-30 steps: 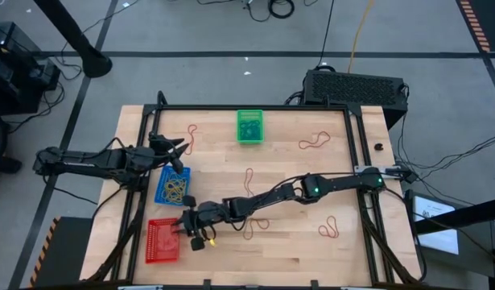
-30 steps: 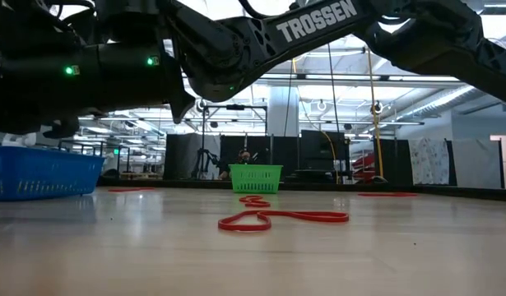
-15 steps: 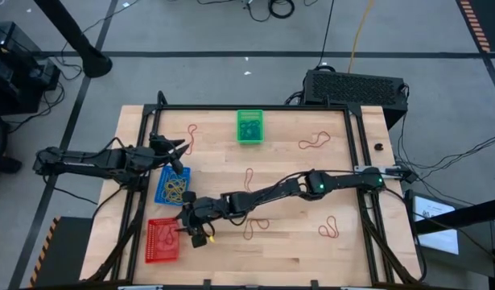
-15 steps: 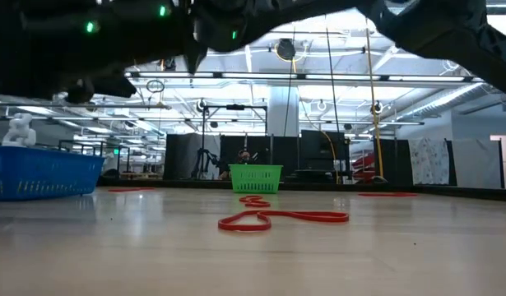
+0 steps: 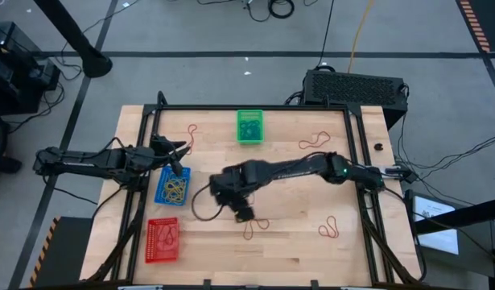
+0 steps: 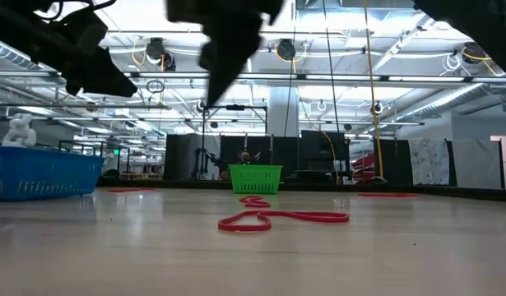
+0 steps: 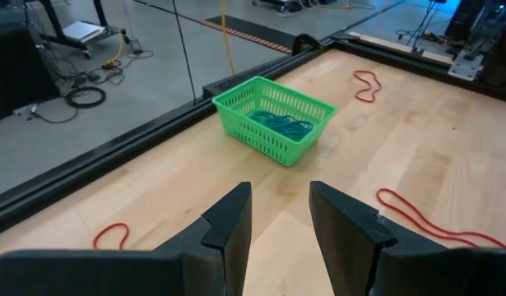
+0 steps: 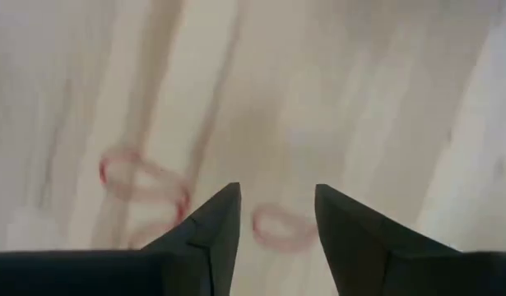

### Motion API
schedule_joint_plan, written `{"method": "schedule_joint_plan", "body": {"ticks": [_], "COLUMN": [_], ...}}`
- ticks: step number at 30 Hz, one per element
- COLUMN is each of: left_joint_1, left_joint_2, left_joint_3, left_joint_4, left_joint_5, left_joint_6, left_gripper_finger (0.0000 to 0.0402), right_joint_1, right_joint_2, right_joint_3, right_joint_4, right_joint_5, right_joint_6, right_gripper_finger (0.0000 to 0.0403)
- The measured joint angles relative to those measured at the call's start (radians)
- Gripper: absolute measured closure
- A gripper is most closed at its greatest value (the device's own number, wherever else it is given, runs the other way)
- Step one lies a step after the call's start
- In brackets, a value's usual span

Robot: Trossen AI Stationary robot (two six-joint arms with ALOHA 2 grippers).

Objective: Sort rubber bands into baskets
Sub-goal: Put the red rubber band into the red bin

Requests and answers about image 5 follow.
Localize black camera cable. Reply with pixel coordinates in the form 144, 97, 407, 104
190, 183, 227, 222

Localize computer monitor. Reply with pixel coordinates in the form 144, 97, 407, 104
403, 188, 461, 257

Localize rubber bands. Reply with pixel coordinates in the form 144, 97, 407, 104
187, 123, 198, 151

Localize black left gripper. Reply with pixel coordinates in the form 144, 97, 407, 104
148, 135, 192, 176

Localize black mesh computer case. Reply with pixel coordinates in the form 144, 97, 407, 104
302, 68, 409, 131

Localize yellow cable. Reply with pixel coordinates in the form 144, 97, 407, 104
346, 0, 375, 74

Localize blue plastic basket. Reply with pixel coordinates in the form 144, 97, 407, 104
154, 166, 192, 207

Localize green plastic basket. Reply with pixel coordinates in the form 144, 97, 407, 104
236, 109, 265, 145

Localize coiled black cable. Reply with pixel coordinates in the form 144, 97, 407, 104
266, 0, 295, 20

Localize black equipment rack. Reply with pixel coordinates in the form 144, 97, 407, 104
0, 20, 61, 116

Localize black cable bundle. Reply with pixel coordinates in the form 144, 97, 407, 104
395, 116, 495, 210
5, 39, 85, 136
285, 91, 305, 106

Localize black bar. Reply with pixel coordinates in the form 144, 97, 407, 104
414, 196, 495, 235

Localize black caster foot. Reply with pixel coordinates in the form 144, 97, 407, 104
0, 155, 23, 176

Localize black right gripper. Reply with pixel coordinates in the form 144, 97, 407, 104
208, 159, 257, 224

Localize red plastic basket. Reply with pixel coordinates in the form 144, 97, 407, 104
145, 217, 180, 265

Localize black mat hazard stripes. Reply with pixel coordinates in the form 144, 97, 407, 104
456, 0, 495, 53
28, 216, 94, 289

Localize black pole stand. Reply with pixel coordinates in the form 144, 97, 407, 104
31, 0, 113, 80

